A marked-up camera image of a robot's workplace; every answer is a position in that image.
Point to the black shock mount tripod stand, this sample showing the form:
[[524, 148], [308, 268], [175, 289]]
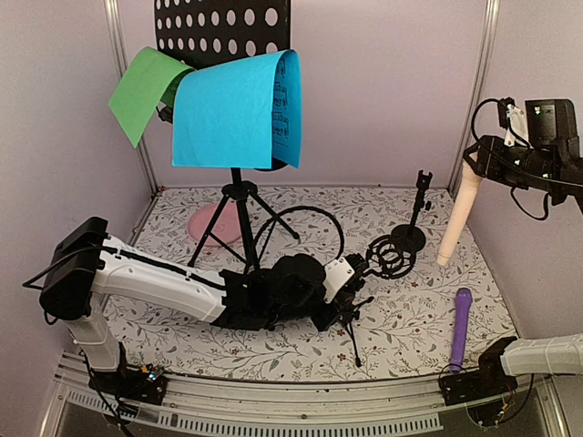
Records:
[[387, 257]]

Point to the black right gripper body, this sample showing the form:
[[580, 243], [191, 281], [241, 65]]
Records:
[[515, 172]]

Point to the pink round plate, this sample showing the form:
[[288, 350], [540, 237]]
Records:
[[226, 228]]

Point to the pink beige microphone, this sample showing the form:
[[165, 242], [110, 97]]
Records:
[[464, 202]]

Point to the black perforated music stand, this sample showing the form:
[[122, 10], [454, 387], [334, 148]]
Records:
[[208, 33]]

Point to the blue sheet music paper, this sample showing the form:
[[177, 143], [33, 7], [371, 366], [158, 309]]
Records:
[[242, 114]]

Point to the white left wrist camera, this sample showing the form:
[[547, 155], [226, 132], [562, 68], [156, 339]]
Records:
[[337, 274]]

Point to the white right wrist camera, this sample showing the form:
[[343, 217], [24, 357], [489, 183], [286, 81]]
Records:
[[514, 121]]

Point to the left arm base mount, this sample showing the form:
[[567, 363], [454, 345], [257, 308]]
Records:
[[146, 384]]

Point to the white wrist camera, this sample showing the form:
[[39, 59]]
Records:
[[514, 121], [337, 274]]

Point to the green paper sheet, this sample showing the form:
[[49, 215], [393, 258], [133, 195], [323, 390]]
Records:
[[152, 77]]

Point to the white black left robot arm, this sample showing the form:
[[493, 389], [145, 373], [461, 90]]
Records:
[[89, 261]]

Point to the black round-base mic stand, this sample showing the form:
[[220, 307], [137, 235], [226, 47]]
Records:
[[409, 235]]

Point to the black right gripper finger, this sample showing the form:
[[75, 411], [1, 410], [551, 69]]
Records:
[[472, 152], [474, 177]]

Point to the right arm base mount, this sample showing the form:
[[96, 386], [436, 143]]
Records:
[[459, 385]]

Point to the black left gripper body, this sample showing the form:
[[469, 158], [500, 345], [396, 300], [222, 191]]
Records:
[[323, 322]]

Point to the purple microphone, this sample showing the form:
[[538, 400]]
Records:
[[463, 302]]

